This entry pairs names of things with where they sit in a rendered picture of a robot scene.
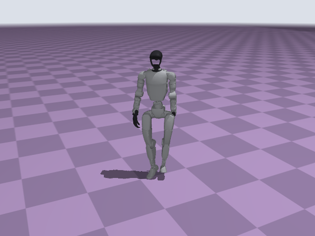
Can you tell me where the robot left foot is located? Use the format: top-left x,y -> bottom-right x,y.
160,165 -> 167,173

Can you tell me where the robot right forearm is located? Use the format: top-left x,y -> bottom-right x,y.
132,93 -> 141,113

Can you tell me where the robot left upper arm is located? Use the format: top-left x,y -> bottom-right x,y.
166,71 -> 176,99

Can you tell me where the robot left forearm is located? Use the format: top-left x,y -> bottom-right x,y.
170,93 -> 177,114

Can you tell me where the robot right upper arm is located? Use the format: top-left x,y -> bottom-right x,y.
135,71 -> 147,97

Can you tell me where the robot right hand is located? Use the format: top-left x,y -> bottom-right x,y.
132,110 -> 140,128

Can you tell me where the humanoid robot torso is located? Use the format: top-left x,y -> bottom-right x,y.
145,68 -> 168,118

